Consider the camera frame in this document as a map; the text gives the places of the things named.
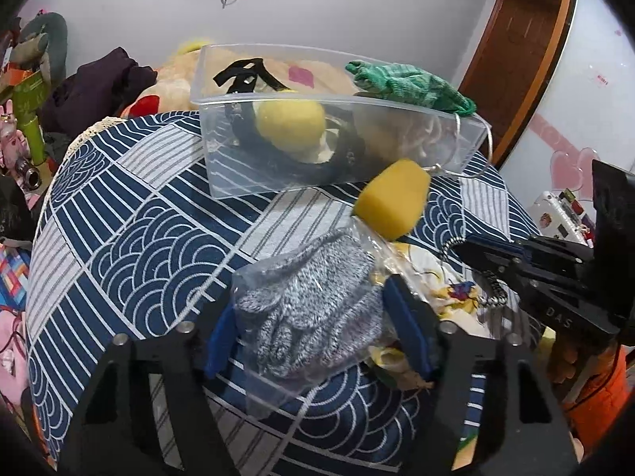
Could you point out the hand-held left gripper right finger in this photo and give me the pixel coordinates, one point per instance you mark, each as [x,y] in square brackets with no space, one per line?
[408,325]

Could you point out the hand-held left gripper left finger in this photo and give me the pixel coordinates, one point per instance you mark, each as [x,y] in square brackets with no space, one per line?
[219,333]

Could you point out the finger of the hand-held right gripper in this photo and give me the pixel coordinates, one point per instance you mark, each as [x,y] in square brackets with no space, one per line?
[488,258]
[558,248]

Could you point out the grey gloves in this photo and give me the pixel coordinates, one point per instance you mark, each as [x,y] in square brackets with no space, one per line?
[317,302]

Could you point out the clear plastic storage box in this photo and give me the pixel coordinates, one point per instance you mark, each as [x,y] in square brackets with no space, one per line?
[238,158]

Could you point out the person's right forearm orange sleeve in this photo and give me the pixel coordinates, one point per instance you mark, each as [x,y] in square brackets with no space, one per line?
[603,401]

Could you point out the person's right hand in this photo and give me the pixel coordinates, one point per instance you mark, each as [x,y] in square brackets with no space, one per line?
[564,363]

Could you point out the white stickered case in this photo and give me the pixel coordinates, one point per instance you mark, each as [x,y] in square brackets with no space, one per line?
[555,218]

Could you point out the white cartoon printed cloth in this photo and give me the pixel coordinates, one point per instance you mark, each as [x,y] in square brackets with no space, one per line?
[449,302]

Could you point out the yellow sponge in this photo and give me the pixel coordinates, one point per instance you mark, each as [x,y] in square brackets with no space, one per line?
[392,198]

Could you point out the blue wave patterned tablecloth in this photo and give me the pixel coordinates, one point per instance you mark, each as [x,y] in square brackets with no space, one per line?
[129,258]

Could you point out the frosted glass panel pink hearts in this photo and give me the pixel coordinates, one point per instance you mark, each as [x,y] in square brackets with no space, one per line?
[585,84]

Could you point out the green knit glove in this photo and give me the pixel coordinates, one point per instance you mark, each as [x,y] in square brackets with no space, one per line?
[411,84]

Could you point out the brown wooden door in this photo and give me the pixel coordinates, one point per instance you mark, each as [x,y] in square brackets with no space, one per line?
[516,49]

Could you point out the colourful patchwork cloth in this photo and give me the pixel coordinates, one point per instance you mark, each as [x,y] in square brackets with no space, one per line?
[12,272]

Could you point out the yellow plush ball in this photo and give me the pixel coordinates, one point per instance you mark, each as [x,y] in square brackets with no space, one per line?
[290,124]

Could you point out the beige plush toy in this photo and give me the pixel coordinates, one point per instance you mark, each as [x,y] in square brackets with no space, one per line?
[173,82]

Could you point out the dark purple clothing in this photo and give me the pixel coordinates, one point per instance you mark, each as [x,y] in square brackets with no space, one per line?
[94,89]

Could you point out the pink bunny toy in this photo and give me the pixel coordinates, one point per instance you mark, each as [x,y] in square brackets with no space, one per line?
[10,131]

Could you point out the grey plush toy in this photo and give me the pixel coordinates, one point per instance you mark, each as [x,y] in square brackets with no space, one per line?
[47,42]

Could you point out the small toy camera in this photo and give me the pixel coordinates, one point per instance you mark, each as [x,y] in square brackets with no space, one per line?
[30,174]

